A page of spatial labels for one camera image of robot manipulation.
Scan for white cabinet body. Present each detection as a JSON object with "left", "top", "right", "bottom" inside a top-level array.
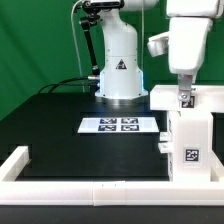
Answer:
[{"left": 167, "top": 111, "right": 213, "bottom": 183}]

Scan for white flat marker plate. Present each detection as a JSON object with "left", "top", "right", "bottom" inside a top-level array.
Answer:
[{"left": 78, "top": 117, "right": 159, "bottom": 133}]

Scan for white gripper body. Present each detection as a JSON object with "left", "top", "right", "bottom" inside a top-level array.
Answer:
[{"left": 168, "top": 17, "right": 213, "bottom": 75}]

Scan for white U-shaped frame fence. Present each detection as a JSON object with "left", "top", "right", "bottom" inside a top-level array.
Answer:
[{"left": 0, "top": 146, "right": 224, "bottom": 206}]

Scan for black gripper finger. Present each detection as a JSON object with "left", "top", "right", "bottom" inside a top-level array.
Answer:
[{"left": 178, "top": 74, "right": 193, "bottom": 102}]

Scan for white box with marker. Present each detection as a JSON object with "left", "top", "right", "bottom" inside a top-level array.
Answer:
[{"left": 150, "top": 85, "right": 224, "bottom": 113}]

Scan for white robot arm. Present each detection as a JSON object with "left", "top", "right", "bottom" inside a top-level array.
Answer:
[{"left": 90, "top": 0, "right": 224, "bottom": 102}]

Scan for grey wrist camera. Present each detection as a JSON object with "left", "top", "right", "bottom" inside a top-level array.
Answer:
[{"left": 147, "top": 32, "right": 169, "bottom": 57}]

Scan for black cables at base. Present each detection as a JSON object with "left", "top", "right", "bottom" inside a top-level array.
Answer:
[{"left": 38, "top": 77, "right": 101, "bottom": 94}]

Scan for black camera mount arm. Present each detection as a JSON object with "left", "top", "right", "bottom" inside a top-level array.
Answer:
[{"left": 80, "top": 0, "right": 124, "bottom": 75}]

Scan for white hanging cable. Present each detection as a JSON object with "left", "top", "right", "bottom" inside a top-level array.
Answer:
[{"left": 70, "top": 0, "right": 86, "bottom": 93}]

